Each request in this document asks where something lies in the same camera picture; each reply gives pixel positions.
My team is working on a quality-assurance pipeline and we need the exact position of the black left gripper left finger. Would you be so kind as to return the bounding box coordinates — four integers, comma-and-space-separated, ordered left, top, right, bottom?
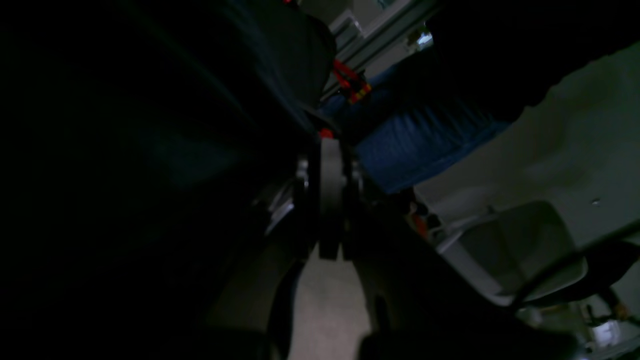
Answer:
205, 150, 323, 360

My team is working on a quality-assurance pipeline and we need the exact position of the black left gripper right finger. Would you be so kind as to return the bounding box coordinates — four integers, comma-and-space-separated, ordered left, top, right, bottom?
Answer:
340, 146, 580, 360

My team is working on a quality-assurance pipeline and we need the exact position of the dark navy t-shirt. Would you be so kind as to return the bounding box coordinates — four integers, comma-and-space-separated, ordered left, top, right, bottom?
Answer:
1, 0, 337, 360

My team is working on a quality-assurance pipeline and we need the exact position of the grey chair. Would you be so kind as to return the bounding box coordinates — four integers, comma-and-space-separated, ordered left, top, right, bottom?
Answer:
435, 201, 577, 306

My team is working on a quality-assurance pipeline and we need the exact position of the blue fabric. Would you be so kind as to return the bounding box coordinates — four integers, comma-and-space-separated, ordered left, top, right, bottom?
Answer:
320, 48, 510, 193

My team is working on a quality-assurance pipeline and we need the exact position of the blue orange clamp bottom right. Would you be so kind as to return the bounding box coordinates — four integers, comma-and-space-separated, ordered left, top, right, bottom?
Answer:
333, 59, 372, 105

